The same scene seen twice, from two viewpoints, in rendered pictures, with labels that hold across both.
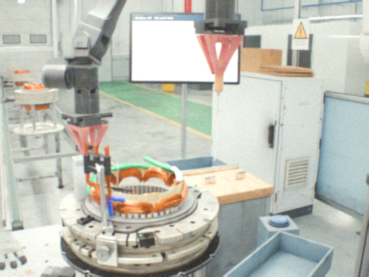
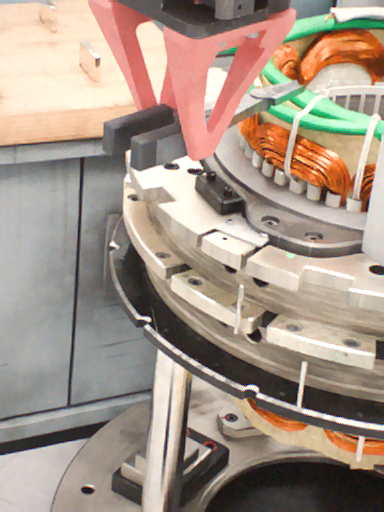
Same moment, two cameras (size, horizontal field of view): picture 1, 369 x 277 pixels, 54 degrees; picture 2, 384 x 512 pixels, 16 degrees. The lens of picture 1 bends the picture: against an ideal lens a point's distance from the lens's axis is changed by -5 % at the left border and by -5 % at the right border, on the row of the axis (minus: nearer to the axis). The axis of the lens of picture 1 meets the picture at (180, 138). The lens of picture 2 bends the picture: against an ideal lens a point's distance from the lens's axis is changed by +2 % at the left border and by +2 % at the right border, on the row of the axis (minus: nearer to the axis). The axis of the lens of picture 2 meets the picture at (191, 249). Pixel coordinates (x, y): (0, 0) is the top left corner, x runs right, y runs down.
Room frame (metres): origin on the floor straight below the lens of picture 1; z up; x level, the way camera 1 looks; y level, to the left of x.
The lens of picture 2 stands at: (0.85, 0.83, 1.45)
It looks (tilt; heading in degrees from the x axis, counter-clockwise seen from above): 30 degrees down; 268
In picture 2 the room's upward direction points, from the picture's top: 6 degrees clockwise
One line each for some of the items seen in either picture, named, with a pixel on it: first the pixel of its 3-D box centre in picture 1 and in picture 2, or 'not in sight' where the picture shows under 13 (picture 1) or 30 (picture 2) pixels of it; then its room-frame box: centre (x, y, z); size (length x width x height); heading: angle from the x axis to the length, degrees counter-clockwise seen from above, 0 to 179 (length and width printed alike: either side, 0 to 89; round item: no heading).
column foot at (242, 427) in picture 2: not in sight; (259, 418); (0.76, -0.04, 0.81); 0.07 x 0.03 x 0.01; 20
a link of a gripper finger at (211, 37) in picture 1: (217, 49); not in sight; (0.71, -0.07, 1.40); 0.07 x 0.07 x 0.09; 20
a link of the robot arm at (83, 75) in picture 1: (84, 77); not in sight; (0.84, 0.22, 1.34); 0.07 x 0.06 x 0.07; 79
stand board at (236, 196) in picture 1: (221, 183); (43, 66); (0.94, -0.11, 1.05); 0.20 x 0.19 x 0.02; 24
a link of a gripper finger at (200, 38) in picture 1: (219, 49); not in sight; (0.70, -0.07, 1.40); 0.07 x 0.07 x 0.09; 20
